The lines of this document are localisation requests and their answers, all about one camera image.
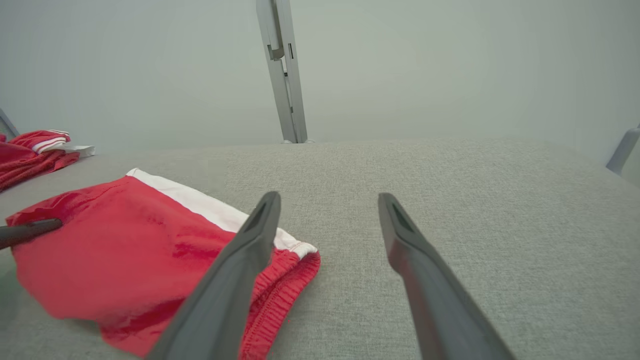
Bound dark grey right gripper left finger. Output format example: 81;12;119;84
145;191;282;360

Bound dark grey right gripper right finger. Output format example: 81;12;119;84
378;192;516;360

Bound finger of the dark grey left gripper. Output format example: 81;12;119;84
0;218;63;251

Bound red jersey with white sleeves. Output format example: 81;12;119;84
0;129;96;192

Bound red shorts with white stripe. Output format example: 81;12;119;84
5;168;321;360

